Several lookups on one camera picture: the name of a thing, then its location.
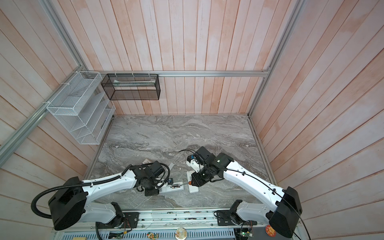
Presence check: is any white slim remote control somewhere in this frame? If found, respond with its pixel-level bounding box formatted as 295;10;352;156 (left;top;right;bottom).
159;182;184;195

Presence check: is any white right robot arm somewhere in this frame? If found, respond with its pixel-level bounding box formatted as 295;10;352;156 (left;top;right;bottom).
187;147;303;238

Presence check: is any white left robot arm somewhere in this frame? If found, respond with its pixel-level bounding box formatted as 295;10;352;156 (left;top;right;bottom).
49;161;170;231

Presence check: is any playing card box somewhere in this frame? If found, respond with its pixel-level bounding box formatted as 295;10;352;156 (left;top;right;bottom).
142;159;153;165

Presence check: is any small colourful charm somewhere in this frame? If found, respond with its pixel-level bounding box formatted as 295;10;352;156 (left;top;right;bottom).
147;232;159;240

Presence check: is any round gold white badge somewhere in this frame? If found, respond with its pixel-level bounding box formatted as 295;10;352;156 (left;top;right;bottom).
175;227;188;240

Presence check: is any red round sticker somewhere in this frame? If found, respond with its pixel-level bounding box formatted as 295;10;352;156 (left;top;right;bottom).
265;225;277;238

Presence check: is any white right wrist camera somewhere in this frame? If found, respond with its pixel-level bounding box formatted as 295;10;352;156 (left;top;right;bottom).
186;155;202;173

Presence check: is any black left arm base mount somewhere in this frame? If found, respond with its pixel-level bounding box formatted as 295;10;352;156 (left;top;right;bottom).
123;212;140;230

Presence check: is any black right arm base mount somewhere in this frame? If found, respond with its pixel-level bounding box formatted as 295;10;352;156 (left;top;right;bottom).
214;210;258;226

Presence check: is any white wire mesh shelf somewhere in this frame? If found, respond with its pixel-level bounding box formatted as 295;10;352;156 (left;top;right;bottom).
47;72;116;145

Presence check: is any black wire mesh basket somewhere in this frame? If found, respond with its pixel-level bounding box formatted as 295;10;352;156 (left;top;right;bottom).
101;73;161;101

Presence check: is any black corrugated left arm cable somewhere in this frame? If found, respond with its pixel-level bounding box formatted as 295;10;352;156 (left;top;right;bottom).
30;161;172;220

